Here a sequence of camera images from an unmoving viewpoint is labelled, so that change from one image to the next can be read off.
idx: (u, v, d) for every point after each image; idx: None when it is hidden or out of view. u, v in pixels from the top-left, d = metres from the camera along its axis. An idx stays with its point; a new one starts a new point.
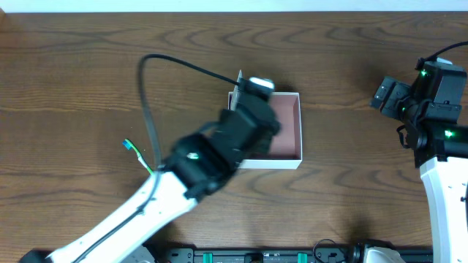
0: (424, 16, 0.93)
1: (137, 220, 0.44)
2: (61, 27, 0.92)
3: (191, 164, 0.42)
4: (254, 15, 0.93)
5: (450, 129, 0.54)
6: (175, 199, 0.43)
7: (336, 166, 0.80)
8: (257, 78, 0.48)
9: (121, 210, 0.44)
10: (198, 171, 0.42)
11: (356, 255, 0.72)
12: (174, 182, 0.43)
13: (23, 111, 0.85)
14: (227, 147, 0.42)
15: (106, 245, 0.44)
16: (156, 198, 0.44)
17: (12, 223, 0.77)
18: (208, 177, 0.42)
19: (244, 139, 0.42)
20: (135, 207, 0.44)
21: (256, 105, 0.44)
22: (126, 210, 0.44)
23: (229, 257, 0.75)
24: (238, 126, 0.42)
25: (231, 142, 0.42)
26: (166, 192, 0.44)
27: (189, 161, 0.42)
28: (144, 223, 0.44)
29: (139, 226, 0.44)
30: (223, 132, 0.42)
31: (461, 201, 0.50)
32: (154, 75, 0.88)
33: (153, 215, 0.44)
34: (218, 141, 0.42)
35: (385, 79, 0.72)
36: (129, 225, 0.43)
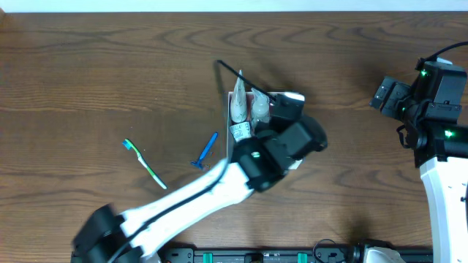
0: (424, 15, 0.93)
1: (202, 199, 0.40)
2: (61, 27, 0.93)
3: (251, 161, 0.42)
4: (253, 15, 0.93)
5: (450, 129, 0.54)
6: (240, 188, 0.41)
7: (335, 166, 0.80)
8: (291, 93, 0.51)
9: (186, 188, 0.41)
10: (254, 169, 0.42)
11: (356, 255, 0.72)
12: (238, 172, 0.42)
13: (24, 111, 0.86)
14: (284, 150, 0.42)
15: (169, 220, 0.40)
16: (224, 181, 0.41)
17: (13, 223, 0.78)
18: (263, 176, 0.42)
19: (298, 147, 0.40)
20: (204, 186, 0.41)
21: (310, 120, 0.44)
22: (193, 187, 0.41)
23: (229, 257, 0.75)
24: (297, 131, 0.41)
25: (287, 145, 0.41)
26: (233, 178, 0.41)
27: (250, 156, 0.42)
28: (208, 204, 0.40)
29: (204, 206, 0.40)
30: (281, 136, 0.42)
31: (462, 201, 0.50)
32: (154, 75, 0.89)
33: (219, 198, 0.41)
34: (278, 143, 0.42)
35: (385, 79, 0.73)
36: (196, 202, 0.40)
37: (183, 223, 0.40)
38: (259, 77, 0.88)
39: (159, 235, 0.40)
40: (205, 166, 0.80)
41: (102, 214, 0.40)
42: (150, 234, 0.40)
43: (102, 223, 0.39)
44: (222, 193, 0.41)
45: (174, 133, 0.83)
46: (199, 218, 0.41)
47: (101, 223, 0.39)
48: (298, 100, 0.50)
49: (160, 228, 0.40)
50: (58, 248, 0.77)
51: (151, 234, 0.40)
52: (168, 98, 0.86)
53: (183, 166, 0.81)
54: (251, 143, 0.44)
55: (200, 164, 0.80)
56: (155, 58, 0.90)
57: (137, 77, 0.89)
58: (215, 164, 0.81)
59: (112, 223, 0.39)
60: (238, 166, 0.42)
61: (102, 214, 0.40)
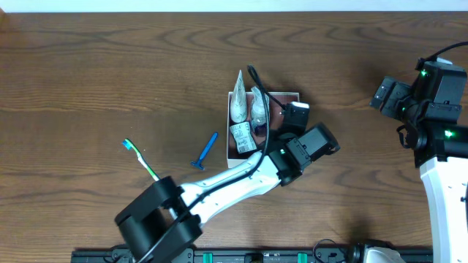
0: (424, 15, 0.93)
1: (246, 182, 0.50)
2: (61, 27, 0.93)
3: (278, 156, 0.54)
4: (253, 14, 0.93)
5: (450, 129, 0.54)
6: (274, 176, 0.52)
7: (335, 166, 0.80)
8: (296, 102, 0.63)
9: (232, 171, 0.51)
10: (281, 163, 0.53)
11: (356, 256, 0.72)
12: (270, 164, 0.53)
13: (24, 111, 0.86)
14: (304, 150, 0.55)
15: (220, 195, 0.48)
16: (260, 169, 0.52)
17: (12, 223, 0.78)
18: (288, 169, 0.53)
19: (315, 148, 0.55)
20: (246, 169, 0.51)
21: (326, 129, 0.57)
22: (238, 171, 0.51)
23: (229, 257, 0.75)
24: (316, 136, 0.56)
25: (306, 146, 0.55)
26: (268, 167, 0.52)
27: (278, 153, 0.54)
28: (250, 185, 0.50)
29: (247, 185, 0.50)
30: (303, 138, 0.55)
31: (462, 201, 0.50)
32: (155, 75, 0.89)
33: (257, 182, 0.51)
34: (300, 144, 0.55)
35: (385, 79, 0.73)
36: (240, 183, 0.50)
37: (230, 199, 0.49)
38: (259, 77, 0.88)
39: (211, 207, 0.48)
40: (205, 165, 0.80)
41: (160, 185, 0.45)
42: (205, 204, 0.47)
43: (164, 192, 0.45)
44: (260, 177, 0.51)
45: (174, 133, 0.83)
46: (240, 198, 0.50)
47: (159, 193, 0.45)
48: (303, 108, 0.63)
49: (213, 201, 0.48)
50: (58, 248, 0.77)
51: (205, 205, 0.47)
52: (168, 98, 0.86)
53: (183, 166, 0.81)
54: (276, 143, 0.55)
55: (199, 164, 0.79)
56: (155, 58, 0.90)
57: (137, 77, 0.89)
58: (214, 164, 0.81)
59: (170, 193, 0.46)
60: (270, 159, 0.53)
61: (160, 185, 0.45)
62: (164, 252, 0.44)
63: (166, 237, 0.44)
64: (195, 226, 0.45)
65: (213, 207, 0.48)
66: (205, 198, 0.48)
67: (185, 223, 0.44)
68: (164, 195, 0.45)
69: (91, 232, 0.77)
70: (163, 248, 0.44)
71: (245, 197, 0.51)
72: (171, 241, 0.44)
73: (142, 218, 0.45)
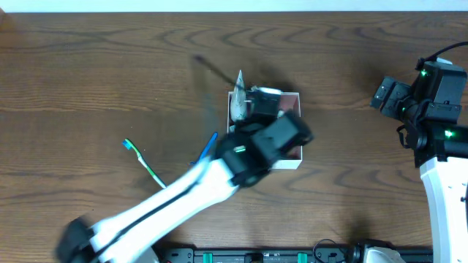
0: (424, 16, 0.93)
1: (178, 204, 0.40)
2: (61, 27, 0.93)
3: (235, 157, 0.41)
4: (253, 14, 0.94)
5: (451, 129, 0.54)
6: (224, 185, 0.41)
7: (335, 166, 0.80)
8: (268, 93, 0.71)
9: (159, 194, 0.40)
10: (239, 166, 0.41)
11: (356, 256, 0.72)
12: (220, 170, 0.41)
13: (23, 111, 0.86)
14: (273, 142, 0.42)
15: (139, 231, 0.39)
16: (202, 183, 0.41)
17: (12, 223, 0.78)
18: (248, 170, 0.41)
19: (284, 139, 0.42)
20: (182, 188, 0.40)
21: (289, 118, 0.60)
22: (172, 190, 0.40)
23: (229, 258, 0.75)
24: (285, 127, 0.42)
25: (273, 138, 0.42)
26: (213, 177, 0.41)
27: (234, 151, 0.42)
28: (183, 210, 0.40)
29: (180, 210, 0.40)
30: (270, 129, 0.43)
31: (462, 201, 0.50)
32: (154, 75, 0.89)
33: (196, 200, 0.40)
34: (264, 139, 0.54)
35: (385, 79, 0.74)
36: (171, 209, 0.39)
37: (154, 231, 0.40)
38: (259, 77, 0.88)
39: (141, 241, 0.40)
40: None
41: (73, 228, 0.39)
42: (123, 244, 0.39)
43: (77, 235, 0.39)
44: (198, 196, 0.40)
45: (173, 133, 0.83)
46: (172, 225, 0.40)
47: (74, 237, 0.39)
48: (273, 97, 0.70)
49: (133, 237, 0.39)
50: None
51: (123, 245, 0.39)
52: (168, 98, 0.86)
53: (183, 166, 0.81)
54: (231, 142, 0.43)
55: None
56: (155, 58, 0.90)
57: (137, 77, 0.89)
58: None
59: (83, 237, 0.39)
60: (223, 162, 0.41)
61: (74, 229, 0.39)
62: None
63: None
64: None
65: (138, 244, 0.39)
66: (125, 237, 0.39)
67: None
68: (77, 237, 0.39)
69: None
70: None
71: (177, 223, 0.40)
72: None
73: None
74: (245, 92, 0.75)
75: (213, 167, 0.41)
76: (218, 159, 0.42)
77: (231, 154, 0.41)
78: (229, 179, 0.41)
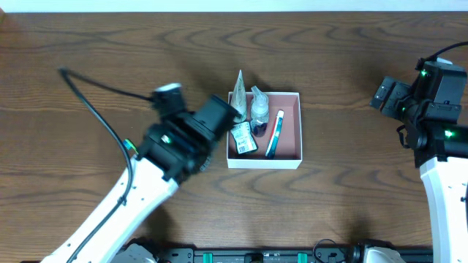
0: (423, 16, 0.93)
1: (120, 211, 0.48)
2: (61, 27, 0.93)
3: (164, 149, 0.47)
4: (253, 14, 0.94)
5: (451, 129, 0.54)
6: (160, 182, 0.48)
7: (335, 166, 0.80)
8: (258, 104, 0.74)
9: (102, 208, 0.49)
10: (172, 156, 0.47)
11: (356, 255, 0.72)
12: (151, 167, 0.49)
13: (23, 111, 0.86)
14: (203, 127, 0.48)
15: (88, 250, 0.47)
16: (136, 186, 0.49)
17: (12, 224, 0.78)
18: (183, 157, 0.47)
19: (214, 123, 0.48)
20: (116, 199, 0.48)
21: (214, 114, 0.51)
22: (110, 201, 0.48)
23: (229, 257, 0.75)
24: (213, 109, 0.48)
25: (205, 123, 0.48)
26: (143, 180, 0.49)
27: (163, 142, 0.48)
28: (126, 215, 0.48)
29: (122, 215, 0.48)
30: (198, 115, 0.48)
31: (462, 201, 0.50)
32: (154, 75, 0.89)
33: (135, 203, 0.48)
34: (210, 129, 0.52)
35: (385, 79, 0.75)
36: (116, 215, 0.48)
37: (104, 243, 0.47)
38: (259, 77, 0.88)
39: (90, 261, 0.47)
40: None
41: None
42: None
43: None
44: (136, 199, 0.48)
45: None
46: (123, 229, 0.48)
47: None
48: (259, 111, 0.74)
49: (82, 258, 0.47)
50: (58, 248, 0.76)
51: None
52: None
53: None
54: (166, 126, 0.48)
55: None
56: (155, 58, 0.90)
57: (137, 77, 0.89)
58: (214, 164, 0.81)
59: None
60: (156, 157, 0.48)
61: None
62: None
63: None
64: None
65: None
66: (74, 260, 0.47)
67: None
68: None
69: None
70: None
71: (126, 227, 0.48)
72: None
73: None
74: (242, 97, 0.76)
75: (146, 164, 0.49)
76: (151, 155, 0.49)
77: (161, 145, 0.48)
78: (162, 172, 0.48)
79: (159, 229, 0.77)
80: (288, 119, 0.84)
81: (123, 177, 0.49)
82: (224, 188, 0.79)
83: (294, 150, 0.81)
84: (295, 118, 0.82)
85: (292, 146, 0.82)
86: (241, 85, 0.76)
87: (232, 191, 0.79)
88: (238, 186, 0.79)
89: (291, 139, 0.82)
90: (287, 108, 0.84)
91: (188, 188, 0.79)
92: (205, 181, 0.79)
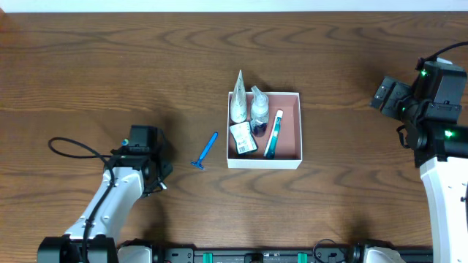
0: (423, 16, 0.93)
1: (112, 191, 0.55)
2: (61, 27, 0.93)
3: (123, 162, 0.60)
4: (253, 15, 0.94)
5: (450, 129, 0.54)
6: (133, 173, 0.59)
7: (335, 166, 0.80)
8: (258, 104, 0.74)
9: (96, 197, 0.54)
10: (132, 164, 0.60)
11: (356, 255, 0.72)
12: (123, 169, 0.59)
13: (23, 111, 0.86)
14: (140, 147, 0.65)
15: (99, 212, 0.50)
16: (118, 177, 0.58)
17: (12, 223, 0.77)
18: (140, 162, 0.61)
19: (145, 141, 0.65)
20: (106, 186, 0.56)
21: (138, 133, 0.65)
22: (102, 190, 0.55)
23: (229, 257, 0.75)
24: (140, 132, 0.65)
25: (140, 144, 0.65)
26: (123, 171, 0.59)
27: (121, 159, 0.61)
28: (119, 189, 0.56)
29: (115, 193, 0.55)
30: (130, 142, 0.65)
31: (462, 201, 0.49)
32: (155, 75, 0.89)
33: (123, 185, 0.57)
34: (132, 146, 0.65)
35: (385, 79, 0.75)
36: (112, 193, 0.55)
37: (110, 205, 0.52)
38: (259, 77, 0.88)
39: (104, 220, 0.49)
40: (205, 165, 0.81)
41: (40, 252, 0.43)
42: (95, 226, 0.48)
43: (50, 249, 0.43)
44: (123, 179, 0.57)
45: (173, 133, 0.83)
46: (121, 199, 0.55)
47: (47, 253, 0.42)
48: (259, 112, 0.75)
49: (99, 218, 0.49)
50: None
51: (96, 225, 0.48)
52: (168, 98, 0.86)
53: (183, 166, 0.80)
54: (114, 155, 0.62)
55: (199, 164, 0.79)
56: (155, 58, 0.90)
57: (137, 77, 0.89)
58: (214, 164, 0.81)
59: (55, 245, 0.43)
60: (119, 167, 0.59)
61: (41, 253, 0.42)
62: (102, 253, 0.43)
63: (91, 246, 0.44)
64: (102, 243, 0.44)
65: (104, 220, 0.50)
66: (94, 220, 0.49)
67: (91, 248, 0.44)
68: (52, 250, 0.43)
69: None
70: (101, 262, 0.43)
71: (121, 197, 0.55)
72: (95, 248, 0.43)
73: None
74: (242, 98, 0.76)
75: (117, 171, 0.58)
76: (115, 169, 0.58)
77: (119, 162, 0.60)
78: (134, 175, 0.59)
79: (159, 229, 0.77)
80: (288, 119, 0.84)
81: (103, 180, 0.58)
82: (224, 188, 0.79)
83: (294, 150, 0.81)
84: (295, 117, 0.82)
85: (292, 146, 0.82)
86: (241, 85, 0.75)
87: (232, 191, 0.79)
88: (238, 186, 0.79)
89: (291, 139, 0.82)
90: (287, 107, 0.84)
91: (188, 188, 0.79)
92: (205, 181, 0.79)
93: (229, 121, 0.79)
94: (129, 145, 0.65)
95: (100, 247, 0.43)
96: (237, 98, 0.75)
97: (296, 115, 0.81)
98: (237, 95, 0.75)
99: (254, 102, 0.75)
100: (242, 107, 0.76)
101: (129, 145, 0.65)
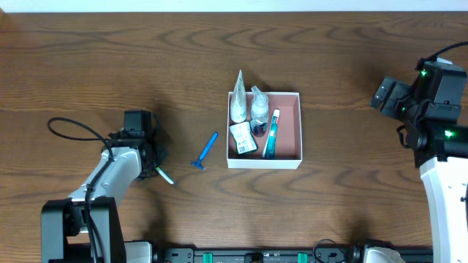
0: (423, 16, 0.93)
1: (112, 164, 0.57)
2: (61, 27, 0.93)
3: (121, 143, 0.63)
4: (253, 14, 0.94)
5: (451, 128, 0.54)
6: (130, 150, 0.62)
7: (335, 166, 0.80)
8: (258, 104, 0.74)
9: (96, 169, 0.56)
10: (130, 144, 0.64)
11: (356, 256, 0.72)
12: (121, 148, 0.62)
13: (23, 111, 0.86)
14: (135, 131, 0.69)
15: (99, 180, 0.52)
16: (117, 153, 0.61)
17: (12, 224, 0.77)
18: (137, 143, 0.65)
19: (140, 126, 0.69)
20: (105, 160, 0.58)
21: (134, 117, 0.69)
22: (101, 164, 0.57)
23: (229, 258, 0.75)
24: (134, 117, 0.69)
25: (134, 128, 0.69)
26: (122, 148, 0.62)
27: (117, 141, 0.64)
28: (118, 163, 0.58)
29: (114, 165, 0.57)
30: (126, 127, 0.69)
31: (462, 201, 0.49)
32: (155, 74, 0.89)
33: (121, 159, 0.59)
34: (128, 131, 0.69)
35: (385, 79, 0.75)
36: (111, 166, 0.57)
37: (110, 174, 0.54)
38: (259, 77, 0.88)
39: (104, 187, 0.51)
40: (205, 165, 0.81)
41: (44, 213, 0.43)
42: (97, 189, 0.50)
43: (53, 212, 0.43)
44: (121, 155, 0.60)
45: (173, 132, 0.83)
46: (120, 171, 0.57)
47: (51, 214, 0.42)
48: (259, 112, 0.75)
49: (100, 184, 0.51)
50: None
51: (97, 190, 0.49)
52: (168, 98, 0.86)
53: (183, 166, 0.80)
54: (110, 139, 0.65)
55: (199, 164, 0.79)
56: (155, 58, 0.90)
57: (137, 77, 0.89)
58: (214, 164, 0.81)
59: (58, 207, 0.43)
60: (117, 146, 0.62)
61: (45, 214, 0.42)
62: (106, 211, 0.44)
63: (94, 205, 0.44)
64: (104, 202, 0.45)
65: (104, 186, 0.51)
66: (96, 186, 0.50)
67: (93, 208, 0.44)
68: (55, 212, 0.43)
69: (86, 235, 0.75)
70: (103, 222, 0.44)
71: (121, 169, 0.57)
72: (98, 207, 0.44)
73: (62, 228, 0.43)
74: (242, 97, 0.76)
75: (116, 150, 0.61)
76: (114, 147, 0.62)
77: (117, 143, 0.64)
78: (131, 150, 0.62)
79: (159, 229, 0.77)
80: (288, 119, 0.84)
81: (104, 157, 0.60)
82: (224, 188, 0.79)
83: (294, 150, 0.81)
84: (295, 117, 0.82)
85: (292, 146, 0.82)
86: (241, 85, 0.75)
87: (232, 191, 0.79)
88: (238, 186, 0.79)
89: (291, 139, 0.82)
90: (287, 107, 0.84)
91: (188, 188, 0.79)
92: (205, 181, 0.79)
93: (229, 121, 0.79)
94: (125, 130, 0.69)
95: (102, 206, 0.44)
96: (237, 98, 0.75)
97: (296, 114, 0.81)
98: (237, 94, 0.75)
99: (254, 102, 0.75)
100: (242, 107, 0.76)
101: (125, 130, 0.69)
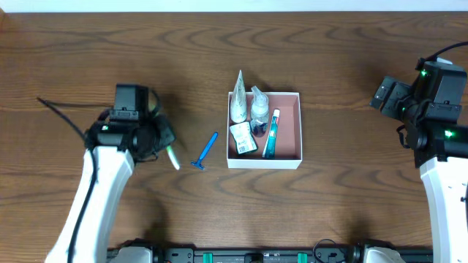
0: (423, 16, 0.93)
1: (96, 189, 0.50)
2: (61, 27, 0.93)
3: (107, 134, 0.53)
4: (253, 14, 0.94)
5: (451, 129, 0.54)
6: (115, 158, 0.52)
7: (335, 166, 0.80)
8: (257, 104, 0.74)
9: (80, 196, 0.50)
10: (119, 131, 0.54)
11: (356, 255, 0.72)
12: (107, 152, 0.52)
13: (23, 111, 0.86)
14: (127, 111, 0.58)
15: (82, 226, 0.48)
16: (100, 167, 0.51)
17: (12, 224, 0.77)
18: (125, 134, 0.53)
19: (133, 103, 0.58)
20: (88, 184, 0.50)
21: (124, 95, 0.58)
22: (83, 188, 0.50)
23: (229, 257, 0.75)
24: (126, 93, 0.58)
25: (126, 107, 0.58)
26: (105, 160, 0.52)
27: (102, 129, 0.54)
28: (103, 187, 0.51)
29: (99, 191, 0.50)
30: (116, 104, 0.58)
31: (462, 201, 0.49)
32: (155, 74, 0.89)
33: (104, 180, 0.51)
34: (118, 109, 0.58)
35: (385, 79, 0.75)
36: (94, 194, 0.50)
37: (93, 212, 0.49)
38: (259, 77, 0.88)
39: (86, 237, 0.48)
40: (205, 165, 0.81)
41: None
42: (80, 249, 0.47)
43: None
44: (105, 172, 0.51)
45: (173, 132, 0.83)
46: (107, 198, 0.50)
47: None
48: (259, 112, 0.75)
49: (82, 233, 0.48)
50: None
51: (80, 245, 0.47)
52: (167, 98, 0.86)
53: (183, 166, 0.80)
54: (96, 123, 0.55)
55: (199, 164, 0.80)
56: (155, 58, 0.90)
57: (137, 77, 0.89)
58: (214, 164, 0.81)
59: None
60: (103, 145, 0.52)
61: None
62: None
63: None
64: None
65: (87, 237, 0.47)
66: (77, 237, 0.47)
67: None
68: None
69: None
70: None
71: (108, 194, 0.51)
72: None
73: None
74: (242, 97, 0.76)
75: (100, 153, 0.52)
76: (99, 145, 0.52)
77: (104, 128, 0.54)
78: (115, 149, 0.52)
79: (159, 228, 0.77)
80: (288, 119, 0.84)
81: (84, 166, 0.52)
82: (224, 188, 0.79)
83: (294, 150, 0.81)
84: (295, 117, 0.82)
85: (292, 146, 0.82)
86: (241, 85, 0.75)
87: (232, 191, 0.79)
88: (237, 186, 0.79)
89: (291, 139, 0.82)
90: (287, 107, 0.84)
91: (188, 188, 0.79)
92: (205, 181, 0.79)
93: (229, 121, 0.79)
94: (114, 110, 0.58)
95: None
96: (237, 98, 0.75)
97: (296, 115, 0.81)
98: (237, 94, 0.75)
99: (254, 102, 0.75)
100: (242, 107, 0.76)
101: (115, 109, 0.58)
